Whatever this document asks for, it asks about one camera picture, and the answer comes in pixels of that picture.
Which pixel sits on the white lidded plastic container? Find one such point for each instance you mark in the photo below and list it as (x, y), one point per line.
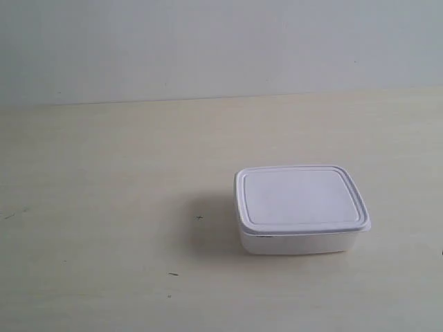
(298, 210)

